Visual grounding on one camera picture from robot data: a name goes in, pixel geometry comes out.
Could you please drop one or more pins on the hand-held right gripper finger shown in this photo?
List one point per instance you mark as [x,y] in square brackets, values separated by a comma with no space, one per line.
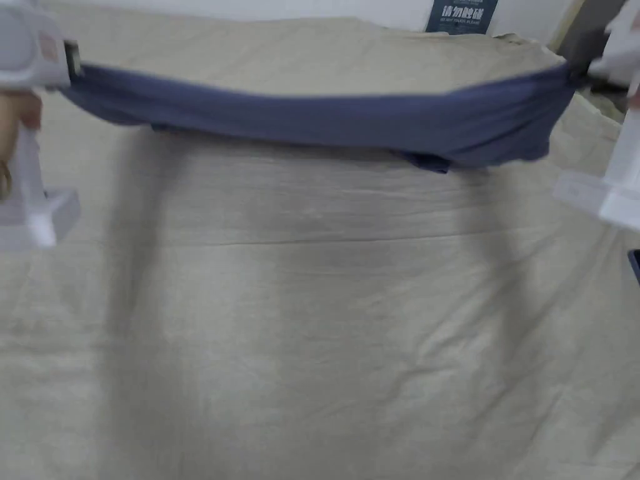
[580,71]

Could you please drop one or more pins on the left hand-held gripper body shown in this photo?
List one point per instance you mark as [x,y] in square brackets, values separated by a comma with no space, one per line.
[30,55]

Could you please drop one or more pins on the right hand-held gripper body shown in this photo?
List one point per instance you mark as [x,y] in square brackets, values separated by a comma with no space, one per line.
[622,195]

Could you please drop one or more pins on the dark blue shirt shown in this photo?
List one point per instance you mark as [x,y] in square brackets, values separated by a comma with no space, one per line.
[320,115]

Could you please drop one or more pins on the person's right hand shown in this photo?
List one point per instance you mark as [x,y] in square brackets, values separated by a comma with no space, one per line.
[635,100]

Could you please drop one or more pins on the person's left hand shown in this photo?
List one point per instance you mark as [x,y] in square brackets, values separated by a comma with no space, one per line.
[12,120]

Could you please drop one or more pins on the dark blue sign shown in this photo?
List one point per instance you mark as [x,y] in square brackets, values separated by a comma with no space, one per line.
[460,16]

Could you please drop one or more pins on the bed with beige sheet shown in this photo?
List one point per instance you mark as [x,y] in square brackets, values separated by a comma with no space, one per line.
[320,325]

